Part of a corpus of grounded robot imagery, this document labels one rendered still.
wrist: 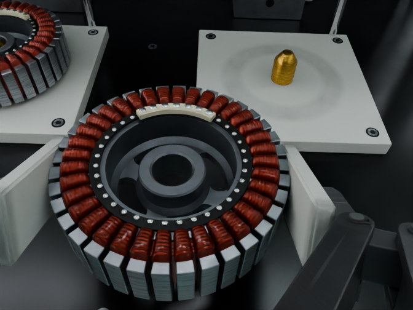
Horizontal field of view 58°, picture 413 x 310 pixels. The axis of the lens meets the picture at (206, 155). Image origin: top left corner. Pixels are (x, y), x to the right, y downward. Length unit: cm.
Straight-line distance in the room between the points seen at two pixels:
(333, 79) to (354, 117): 5
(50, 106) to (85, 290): 15
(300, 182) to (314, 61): 23
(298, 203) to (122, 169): 9
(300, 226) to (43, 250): 16
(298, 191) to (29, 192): 11
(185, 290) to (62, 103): 20
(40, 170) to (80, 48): 22
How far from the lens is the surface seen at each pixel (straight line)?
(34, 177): 17
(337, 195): 17
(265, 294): 23
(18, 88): 32
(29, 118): 32
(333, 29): 41
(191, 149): 19
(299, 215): 16
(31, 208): 17
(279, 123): 30
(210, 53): 36
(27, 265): 26
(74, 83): 34
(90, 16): 40
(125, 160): 20
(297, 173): 17
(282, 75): 33
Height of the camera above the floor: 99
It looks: 50 degrees down
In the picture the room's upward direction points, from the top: 3 degrees clockwise
